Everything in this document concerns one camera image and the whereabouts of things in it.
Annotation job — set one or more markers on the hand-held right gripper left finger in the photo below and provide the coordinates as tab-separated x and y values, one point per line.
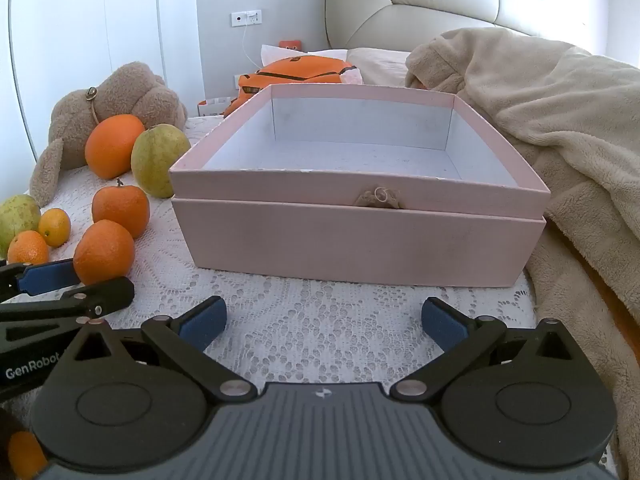
202	325

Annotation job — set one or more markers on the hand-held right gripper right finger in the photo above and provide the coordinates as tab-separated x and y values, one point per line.
442	325

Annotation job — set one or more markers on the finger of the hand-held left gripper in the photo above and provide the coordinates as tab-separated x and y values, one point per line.
47	275
100	292

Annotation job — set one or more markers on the small orange mandarin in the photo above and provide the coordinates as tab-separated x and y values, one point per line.
27	249

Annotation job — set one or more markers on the green pear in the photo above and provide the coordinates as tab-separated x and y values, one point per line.
17	217
157	160

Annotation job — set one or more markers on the pink cardboard box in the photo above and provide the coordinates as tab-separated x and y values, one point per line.
350	250

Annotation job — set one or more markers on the large orange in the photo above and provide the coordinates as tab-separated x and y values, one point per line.
112	147

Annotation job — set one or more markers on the small yellowish mandarin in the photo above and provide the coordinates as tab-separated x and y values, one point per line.
54	227

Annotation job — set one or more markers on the orange with stem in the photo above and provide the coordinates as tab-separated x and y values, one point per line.
120	212

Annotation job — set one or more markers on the white lace tablecloth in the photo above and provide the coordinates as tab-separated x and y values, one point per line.
310	320

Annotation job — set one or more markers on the brown plush bear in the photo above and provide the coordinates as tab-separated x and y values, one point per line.
125	90

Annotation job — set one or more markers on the white and orange paper bag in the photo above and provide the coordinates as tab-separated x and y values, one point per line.
212	106

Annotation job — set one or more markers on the white wardrobe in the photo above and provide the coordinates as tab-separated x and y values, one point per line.
100	20

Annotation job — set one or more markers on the white box of orange fruit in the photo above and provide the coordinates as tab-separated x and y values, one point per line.
300	72

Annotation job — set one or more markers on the white plastic bag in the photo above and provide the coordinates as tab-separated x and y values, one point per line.
280	55

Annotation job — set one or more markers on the small orange plush toy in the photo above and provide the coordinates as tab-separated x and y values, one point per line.
290	45

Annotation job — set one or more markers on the beige upholstered headboard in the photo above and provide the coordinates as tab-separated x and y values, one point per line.
425	0

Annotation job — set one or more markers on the small white wall socket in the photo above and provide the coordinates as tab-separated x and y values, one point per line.
239	82

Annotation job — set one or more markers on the white wall outlet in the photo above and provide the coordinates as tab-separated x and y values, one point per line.
246	18

